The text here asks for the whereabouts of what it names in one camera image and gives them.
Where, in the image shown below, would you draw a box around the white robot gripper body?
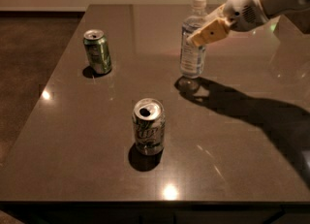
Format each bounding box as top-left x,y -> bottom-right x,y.
223,0 -> 268,32

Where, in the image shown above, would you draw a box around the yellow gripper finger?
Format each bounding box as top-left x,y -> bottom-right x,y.
204,4 -> 225,21
187,17 -> 230,47

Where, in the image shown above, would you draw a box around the clear blue plastic water bottle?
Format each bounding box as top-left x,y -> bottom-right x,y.
180,0 -> 207,79

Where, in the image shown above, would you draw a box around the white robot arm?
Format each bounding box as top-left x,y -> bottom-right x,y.
187,0 -> 310,47

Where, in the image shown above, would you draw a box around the white 7up can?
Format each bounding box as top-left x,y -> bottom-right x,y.
132,98 -> 166,156

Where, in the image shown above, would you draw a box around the green soda can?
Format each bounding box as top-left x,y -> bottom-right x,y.
83,29 -> 111,75

